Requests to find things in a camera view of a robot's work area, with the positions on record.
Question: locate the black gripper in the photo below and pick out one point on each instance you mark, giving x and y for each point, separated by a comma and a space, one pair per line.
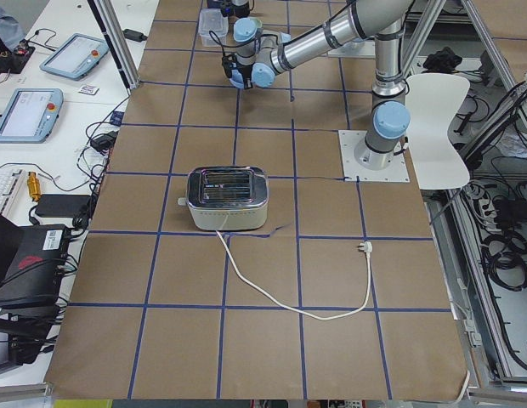
246, 71

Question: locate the blue bowl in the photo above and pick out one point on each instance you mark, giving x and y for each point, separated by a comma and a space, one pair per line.
237, 80

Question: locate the green bowl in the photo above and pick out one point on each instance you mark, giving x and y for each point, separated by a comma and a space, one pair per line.
257, 22

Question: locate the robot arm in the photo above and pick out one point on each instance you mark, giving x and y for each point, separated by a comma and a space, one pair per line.
259, 56
241, 8

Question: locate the clear plastic food container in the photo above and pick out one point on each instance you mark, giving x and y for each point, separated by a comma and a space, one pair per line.
211, 19

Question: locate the dark blue saucepan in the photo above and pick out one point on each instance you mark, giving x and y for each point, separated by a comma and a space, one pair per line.
225, 6

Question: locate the cream toaster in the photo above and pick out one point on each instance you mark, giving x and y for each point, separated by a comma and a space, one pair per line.
227, 198

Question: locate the upper teach pendant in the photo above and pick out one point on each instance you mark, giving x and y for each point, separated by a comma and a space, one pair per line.
76, 57

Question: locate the teach pendant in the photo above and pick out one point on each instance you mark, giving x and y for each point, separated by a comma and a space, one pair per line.
76, 57
30, 115

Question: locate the white chair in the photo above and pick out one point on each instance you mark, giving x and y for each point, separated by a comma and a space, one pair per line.
433, 101

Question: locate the lower teach pendant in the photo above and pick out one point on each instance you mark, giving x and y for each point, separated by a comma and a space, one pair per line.
30, 115

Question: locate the black power adapter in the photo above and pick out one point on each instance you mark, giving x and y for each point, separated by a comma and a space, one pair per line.
61, 206

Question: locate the white keyboard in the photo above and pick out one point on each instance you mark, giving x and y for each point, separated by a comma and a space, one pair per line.
12, 182

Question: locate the black computer box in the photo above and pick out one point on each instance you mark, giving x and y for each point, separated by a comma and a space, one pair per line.
30, 261

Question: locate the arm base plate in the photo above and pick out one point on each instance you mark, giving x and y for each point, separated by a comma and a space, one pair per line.
356, 49
360, 164

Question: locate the aluminium frame post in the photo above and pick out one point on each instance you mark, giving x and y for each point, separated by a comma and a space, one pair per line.
105, 16

